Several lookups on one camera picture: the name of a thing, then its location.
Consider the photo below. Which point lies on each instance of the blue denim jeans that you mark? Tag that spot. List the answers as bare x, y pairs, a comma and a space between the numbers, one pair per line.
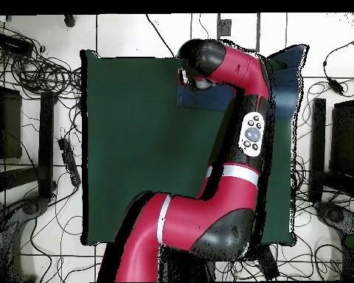
206, 98

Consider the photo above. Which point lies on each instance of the dark green table cloth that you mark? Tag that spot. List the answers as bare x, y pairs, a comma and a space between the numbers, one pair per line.
129, 147

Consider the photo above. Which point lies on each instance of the small round black object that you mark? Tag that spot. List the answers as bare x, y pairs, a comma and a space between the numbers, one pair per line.
69, 20

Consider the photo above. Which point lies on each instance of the black power strip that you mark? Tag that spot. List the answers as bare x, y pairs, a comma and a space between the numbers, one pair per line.
69, 162

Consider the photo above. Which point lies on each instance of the black electronics box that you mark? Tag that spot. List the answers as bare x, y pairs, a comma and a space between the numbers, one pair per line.
13, 44

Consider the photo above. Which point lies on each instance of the black rectangular box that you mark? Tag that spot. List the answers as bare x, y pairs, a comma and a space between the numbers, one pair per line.
268, 262

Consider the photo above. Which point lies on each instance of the small grey square plate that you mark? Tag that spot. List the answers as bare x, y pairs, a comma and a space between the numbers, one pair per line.
224, 27

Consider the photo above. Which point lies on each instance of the black metal frame stand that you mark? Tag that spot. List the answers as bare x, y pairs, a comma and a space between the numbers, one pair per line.
45, 141
318, 147

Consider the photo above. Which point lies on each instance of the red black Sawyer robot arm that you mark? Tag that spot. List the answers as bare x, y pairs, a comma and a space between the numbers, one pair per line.
200, 218

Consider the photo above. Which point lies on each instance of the grey square floor frame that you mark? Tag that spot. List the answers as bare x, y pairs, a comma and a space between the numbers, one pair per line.
258, 35

